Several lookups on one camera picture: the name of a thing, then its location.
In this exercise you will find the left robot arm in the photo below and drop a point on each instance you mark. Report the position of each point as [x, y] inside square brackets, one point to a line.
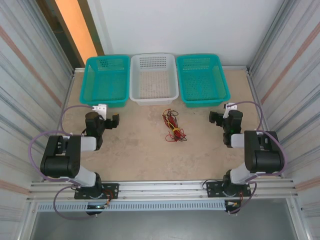
[83, 175]

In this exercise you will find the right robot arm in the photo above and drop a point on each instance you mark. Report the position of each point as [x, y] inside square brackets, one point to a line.
[265, 160]

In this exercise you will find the teal plastic basket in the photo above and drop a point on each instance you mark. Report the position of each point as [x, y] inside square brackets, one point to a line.
[105, 80]
[202, 80]

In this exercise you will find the white plastic basket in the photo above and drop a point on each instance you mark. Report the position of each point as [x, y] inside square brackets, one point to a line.
[153, 80]

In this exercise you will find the orange door panel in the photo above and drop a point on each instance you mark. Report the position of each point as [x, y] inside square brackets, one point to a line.
[75, 25]

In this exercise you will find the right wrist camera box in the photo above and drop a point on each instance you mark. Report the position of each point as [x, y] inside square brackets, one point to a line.
[231, 107]

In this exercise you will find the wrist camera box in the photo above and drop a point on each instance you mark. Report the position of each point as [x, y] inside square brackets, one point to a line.
[100, 108]
[231, 107]

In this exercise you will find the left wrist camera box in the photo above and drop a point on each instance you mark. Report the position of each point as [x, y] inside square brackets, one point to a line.
[100, 108]

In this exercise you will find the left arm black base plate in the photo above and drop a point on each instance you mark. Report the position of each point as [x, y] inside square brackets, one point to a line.
[111, 190]

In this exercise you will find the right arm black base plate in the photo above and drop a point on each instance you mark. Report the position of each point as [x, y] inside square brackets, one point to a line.
[213, 187]

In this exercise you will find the aluminium mounting rail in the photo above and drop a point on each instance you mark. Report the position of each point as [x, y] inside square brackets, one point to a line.
[162, 187]

